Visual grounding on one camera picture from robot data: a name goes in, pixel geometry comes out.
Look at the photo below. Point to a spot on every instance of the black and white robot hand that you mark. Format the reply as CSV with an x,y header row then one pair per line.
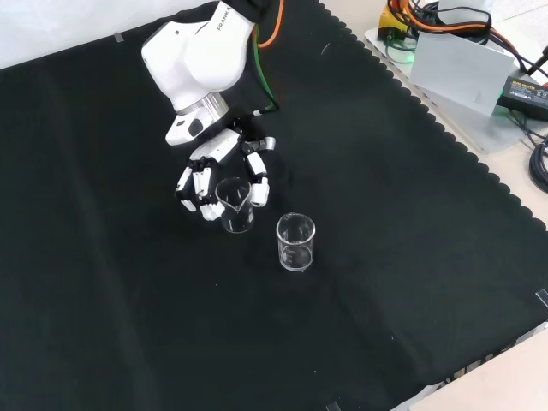
x,y
222,171

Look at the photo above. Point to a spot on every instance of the pale grey board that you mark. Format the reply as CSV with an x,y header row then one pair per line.
x,y
460,70

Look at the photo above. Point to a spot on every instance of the large clear glass beaker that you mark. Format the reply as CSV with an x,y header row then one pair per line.
x,y
295,246

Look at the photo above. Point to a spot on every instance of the small clear glass beaker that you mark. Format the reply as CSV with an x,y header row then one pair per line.
x,y
236,205

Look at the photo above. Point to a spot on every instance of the grey metal base plate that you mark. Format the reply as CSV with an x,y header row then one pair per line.
x,y
462,111

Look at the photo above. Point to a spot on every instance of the yellow stop button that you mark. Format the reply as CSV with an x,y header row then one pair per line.
x,y
391,23

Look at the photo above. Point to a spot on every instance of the black bench cloth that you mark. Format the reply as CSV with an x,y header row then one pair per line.
x,y
171,278

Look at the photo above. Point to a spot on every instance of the black power adapter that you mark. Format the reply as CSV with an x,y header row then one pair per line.
x,y
524,92

